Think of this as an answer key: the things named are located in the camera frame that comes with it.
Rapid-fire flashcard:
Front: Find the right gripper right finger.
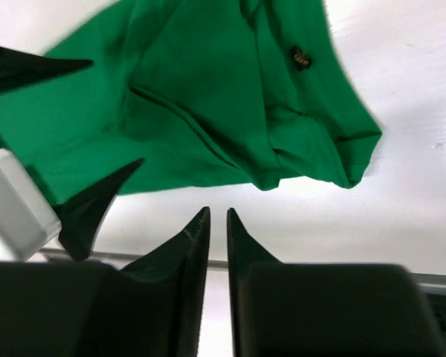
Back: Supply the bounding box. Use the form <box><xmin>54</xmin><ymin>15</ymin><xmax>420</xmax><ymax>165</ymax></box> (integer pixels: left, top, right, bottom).
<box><xmin>227</xmin><ymin>209</ymin><xmax>446</xmax><ymax>356</ymax></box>

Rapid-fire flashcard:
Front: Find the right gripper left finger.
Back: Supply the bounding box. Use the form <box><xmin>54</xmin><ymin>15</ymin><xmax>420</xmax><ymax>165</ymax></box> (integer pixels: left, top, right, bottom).
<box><xmin>0</xmin><ymin>208</ymin><xmax>210</xmax><ymax>356</ymax></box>

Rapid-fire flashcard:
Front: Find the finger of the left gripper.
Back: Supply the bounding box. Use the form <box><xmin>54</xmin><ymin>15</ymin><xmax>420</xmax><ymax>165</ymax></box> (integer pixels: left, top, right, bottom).
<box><xmin>0</xmin><ymin>46</ymin><xmax>94</xmax><ymax>94</ymax></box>
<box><xmin>54</xmin><ymin>158</ymin><xmax>144</xmax><ymax>262</ymax></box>

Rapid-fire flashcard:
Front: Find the green t shirt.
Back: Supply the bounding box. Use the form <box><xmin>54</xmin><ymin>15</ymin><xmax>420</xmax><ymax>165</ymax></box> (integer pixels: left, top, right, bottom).
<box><xmin>0</xmin><ymin>1</ymin><xmax>382</xmax><ymax>204</ymax></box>

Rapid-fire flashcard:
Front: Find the aluminium table edge rail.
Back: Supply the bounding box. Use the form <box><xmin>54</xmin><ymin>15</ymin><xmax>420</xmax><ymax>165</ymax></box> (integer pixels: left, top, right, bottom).
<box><xmin>39</xmin><ymin>248</ymin><xmax>446</xmax><ymax>295</ymax></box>

